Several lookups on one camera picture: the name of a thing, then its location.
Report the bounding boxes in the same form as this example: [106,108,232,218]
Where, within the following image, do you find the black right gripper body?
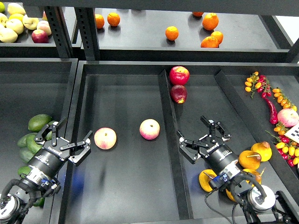
[199,137,240,175]

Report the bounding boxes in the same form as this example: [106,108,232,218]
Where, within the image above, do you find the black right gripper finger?
[200,116,231,142]
[177,130,208,164]

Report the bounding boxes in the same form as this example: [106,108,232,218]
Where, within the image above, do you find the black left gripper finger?
[34,117,67,146]
[59,131,93,166]

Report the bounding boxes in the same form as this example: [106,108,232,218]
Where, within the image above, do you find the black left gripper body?
[27,137,70,181]

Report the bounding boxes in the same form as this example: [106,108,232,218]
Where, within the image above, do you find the yellow pear with stem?
[199,169,216,192]

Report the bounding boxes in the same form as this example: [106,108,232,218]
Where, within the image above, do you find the dark green avocado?
[26,133,43,154]

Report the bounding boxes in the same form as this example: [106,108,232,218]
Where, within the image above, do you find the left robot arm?
[0,118,93,224]

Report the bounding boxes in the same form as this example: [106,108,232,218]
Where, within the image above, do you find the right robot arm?
[177,116,299,224]

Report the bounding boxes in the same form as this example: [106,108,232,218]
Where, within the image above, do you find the green avocado left bin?
[44,121,58,141]

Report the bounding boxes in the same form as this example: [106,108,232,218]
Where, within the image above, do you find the yellow pear upper right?
[238,150,262,170]

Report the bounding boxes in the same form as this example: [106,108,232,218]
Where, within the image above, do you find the yellow pear front right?
[226,189,236,202]

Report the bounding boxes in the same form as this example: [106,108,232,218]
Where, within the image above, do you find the yellow pear middle right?
[243,168,262,184]

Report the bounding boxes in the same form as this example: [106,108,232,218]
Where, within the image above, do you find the green avocado front left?
[33,197,45,208]

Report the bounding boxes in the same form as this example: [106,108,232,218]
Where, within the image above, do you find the pink apple left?
[94,127,117,150]

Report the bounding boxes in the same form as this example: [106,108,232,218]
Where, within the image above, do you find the pink apple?
[278,108,299,127]
[94,127,117,150]
[139,119,160,140]

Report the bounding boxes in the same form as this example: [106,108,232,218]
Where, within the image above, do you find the dark red apple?
[170,84,187,104]

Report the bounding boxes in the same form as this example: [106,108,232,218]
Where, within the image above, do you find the pink apple centre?
[139,119,160,140]

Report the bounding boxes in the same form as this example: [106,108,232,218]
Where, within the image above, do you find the black left tray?
[0,57,79,224]

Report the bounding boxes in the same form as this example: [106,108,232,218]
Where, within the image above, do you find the bright red apple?
[169,66,190,85]

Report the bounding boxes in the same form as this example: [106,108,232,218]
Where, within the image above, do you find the red chili pepper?
[264,98,278,125]

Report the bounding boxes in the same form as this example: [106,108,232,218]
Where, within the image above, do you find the cherry tomato bunch top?
[244,71,272,98]

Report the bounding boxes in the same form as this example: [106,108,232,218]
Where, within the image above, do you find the cherry tomato bunch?
[244,71,272,98]
[266,122,299,167]

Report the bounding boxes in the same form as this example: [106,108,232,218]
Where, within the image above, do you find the black centre divided tray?
[49,61,299,224]

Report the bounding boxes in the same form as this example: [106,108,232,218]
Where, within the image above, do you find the cherry tomato bunch lower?
[266,122,299,167]

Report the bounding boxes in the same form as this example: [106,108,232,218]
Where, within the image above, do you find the orange cherry tomato vine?
[272,88,297,112]

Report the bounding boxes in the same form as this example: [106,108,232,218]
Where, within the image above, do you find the pink apple far right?
[278,108,299,127]

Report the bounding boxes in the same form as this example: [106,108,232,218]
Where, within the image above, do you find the orange on shelf front right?
[200,36,219,48]

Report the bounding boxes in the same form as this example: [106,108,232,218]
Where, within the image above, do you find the red apple on shelf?
[31,29,49,43]

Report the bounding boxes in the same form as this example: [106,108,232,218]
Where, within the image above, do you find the orange on shelf centre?
[165,26,179,41]

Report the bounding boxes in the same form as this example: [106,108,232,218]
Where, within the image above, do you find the black upper shelf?
[0,0,299,63]

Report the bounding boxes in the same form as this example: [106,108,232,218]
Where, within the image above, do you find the pink peach on shelf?
[37,21,52,36]

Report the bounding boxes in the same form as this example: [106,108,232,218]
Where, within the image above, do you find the large orange on shelf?
[202,13,219,31]

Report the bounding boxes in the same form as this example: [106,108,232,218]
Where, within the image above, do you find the pale yellow apple on shelf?
[22,15,39,30]

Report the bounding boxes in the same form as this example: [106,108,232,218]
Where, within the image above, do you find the orange on shelf left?
[95,14,105,29]

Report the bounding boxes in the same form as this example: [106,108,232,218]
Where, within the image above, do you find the black metal shelf post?
[74,7,100,61]

